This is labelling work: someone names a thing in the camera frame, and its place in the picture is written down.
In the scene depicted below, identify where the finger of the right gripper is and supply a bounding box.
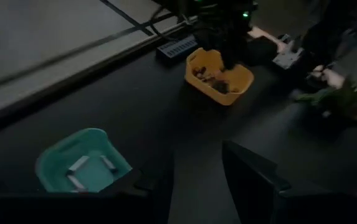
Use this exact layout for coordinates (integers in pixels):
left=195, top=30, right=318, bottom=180
left=220, top=42, right=244, bottom=71

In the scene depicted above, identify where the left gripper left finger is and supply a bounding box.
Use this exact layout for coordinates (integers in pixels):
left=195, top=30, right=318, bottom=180
left=103, top=152, right=175, bottom=224

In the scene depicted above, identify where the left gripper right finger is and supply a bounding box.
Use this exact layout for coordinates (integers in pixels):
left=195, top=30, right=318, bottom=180
left=222, top=140, right=292, bottom=224

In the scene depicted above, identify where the copper black AA battery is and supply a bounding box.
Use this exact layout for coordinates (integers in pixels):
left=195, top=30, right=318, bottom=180
left=211, top=79, right=232, bottom=94
left=192, top=65, right=209, bottom=78

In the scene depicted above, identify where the silver AAA battery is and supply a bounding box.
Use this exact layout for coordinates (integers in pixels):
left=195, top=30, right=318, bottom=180
left=99, top=154, right=118, bottom=174
left=65, top=155, right=91, bottom=175
left=65, top=174, right=87, bottom=191

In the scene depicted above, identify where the yellow plastic bin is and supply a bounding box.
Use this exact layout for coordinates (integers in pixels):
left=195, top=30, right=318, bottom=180
left=184, top=47, right=255, bottom=106

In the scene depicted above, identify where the grey power strip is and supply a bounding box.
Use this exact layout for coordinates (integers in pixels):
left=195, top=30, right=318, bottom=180
left=155, top=34, right=199, bottom=62

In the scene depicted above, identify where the teal plastic bin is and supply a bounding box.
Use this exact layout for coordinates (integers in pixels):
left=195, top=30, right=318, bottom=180
left=34, top=127, right=133, bottom=194

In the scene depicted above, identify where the potted succulent plant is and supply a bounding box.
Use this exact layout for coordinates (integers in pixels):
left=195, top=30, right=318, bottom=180
left=295, top=74, right=357, bottom=125

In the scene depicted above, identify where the white metal bracket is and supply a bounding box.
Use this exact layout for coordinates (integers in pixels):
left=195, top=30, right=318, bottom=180
left=271, top=33, right=305, bottom=71

